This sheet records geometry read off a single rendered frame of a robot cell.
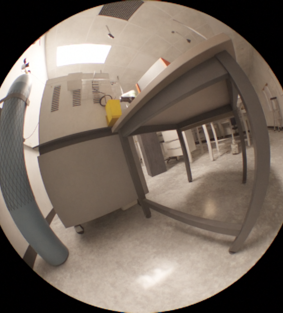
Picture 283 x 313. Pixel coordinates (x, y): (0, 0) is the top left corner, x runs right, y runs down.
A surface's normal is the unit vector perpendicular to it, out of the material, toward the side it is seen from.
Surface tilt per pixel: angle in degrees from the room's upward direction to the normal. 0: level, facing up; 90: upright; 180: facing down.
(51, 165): 90
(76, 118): 90
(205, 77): 90
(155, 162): 90
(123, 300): 0
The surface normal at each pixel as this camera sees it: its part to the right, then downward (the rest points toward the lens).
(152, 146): 0.25, -0.02
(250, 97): -0.80, 0.26
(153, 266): -0.28, -0.96
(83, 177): 0.53, -0.11
